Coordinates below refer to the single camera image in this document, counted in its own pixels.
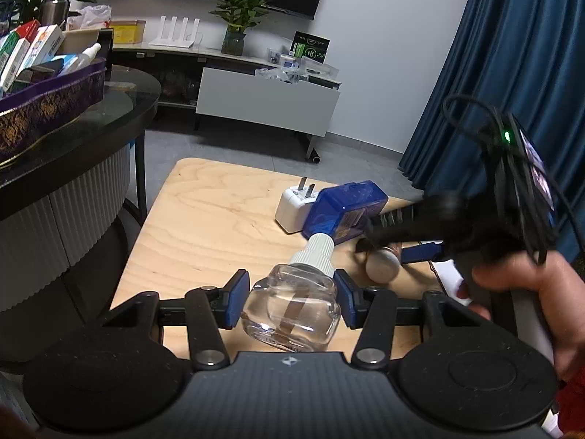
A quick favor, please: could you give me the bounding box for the white router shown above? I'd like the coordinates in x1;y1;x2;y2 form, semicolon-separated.
148;16;202;49

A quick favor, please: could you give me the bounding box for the black box with green print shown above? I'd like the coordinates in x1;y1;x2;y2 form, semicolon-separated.
290;31;331;62

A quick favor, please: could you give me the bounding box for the green white carton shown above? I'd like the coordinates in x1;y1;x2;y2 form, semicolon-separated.
0;39;30;93

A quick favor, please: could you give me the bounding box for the red white carton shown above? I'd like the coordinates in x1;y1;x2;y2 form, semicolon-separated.
0;20;39;56

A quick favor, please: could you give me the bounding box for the orange-rimmed white tray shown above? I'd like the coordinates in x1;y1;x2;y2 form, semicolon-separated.
430;260;473;307

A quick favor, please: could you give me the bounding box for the clear glass liquid bottle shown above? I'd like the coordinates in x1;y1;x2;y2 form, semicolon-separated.
240;232;343;353

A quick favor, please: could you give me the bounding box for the white blue orange carton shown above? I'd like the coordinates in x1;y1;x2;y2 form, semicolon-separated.
23;25;65;71

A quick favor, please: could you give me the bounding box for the red printed box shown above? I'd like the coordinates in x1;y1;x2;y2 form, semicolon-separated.
546;366;585;439

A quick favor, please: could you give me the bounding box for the clear spray bottle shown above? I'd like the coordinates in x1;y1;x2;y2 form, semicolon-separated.
59;43;102;75

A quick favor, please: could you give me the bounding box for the white plastic bag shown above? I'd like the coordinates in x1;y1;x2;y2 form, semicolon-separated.
68;4;113;30

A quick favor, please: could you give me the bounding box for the steel cup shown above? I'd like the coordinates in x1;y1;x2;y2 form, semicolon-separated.
39;0;70;28

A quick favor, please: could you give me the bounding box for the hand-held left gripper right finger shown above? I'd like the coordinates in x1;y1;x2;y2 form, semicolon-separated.
333;269;492;369

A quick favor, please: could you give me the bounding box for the blue curtain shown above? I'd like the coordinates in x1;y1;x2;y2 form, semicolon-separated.
397;0;585;279

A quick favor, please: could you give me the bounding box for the white television cabinet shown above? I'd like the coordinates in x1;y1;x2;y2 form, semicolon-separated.
105;41;343;163

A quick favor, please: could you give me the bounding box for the purple patterned box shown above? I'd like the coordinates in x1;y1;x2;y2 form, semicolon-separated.
0;57;108;168

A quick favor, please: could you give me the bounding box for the white power adapter plug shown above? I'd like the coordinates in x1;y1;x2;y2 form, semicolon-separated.
275;177;321;234

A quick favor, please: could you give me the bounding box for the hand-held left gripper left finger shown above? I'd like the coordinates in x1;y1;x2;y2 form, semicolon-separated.
103;269;251;371

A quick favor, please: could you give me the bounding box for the blue plastic box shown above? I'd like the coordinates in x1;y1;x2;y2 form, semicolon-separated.
302;180;389;245

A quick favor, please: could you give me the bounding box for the green plant in glass vase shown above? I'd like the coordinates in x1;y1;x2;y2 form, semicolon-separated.
209;0;286;56

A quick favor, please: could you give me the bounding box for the brown cardboard box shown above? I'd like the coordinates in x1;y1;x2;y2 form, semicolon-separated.
61;27;114;56

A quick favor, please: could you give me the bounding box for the black glass table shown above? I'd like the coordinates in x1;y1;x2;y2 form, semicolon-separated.
0;66;162;362

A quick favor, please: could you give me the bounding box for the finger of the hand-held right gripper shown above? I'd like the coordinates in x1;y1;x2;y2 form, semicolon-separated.
397;240;451;266
354;203;430;254

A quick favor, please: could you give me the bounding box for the yellow tin box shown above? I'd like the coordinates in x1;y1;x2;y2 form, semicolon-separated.
109;19;147;45

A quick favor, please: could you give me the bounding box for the small white-cap bottle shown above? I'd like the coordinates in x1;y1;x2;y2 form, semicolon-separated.
365;244;403;283

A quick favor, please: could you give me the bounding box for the clear plastic packaging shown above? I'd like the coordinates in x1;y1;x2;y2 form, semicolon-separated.
255;66;302;84

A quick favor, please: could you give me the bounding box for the person's right hand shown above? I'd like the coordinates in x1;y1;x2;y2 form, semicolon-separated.
471;249;585;382

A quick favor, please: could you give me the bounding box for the black cable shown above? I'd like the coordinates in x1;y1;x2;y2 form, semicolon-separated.
442;95;508;151

